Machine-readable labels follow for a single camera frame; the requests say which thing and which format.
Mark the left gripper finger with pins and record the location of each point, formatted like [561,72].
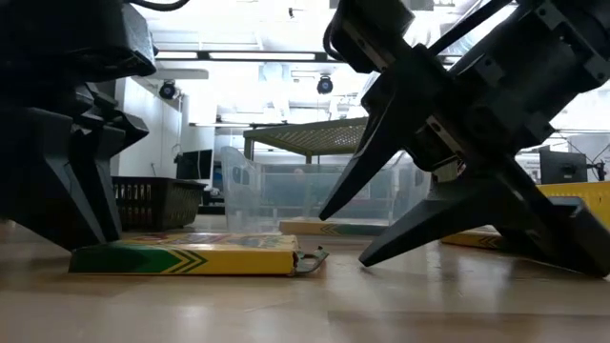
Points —
[102,138]
[38,181]

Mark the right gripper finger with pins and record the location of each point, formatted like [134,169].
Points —
[443,219]
[381,147]

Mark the Crayola crayon box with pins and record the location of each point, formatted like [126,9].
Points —
[333,227]
[190,255]
[469,238]

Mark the clear plastic bin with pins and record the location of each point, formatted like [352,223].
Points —
[267,200]

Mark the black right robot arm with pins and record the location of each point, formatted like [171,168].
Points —
[600,19]

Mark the green perforated metal shelf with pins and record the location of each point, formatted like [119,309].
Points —
[310,138]

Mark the black ceiling spotlight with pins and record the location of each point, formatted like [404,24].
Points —
[325,85]
[167,89]

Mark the black mesh basket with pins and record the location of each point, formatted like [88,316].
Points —
[157,202]

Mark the person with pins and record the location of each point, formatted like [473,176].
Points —
[298,172]

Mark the black computer monitor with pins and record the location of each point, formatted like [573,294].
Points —
[562,167]
[193,164]

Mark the yellow plastic basket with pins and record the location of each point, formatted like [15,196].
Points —
[595,190]

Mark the long ceiling light strip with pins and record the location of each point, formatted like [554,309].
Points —
[262,55]

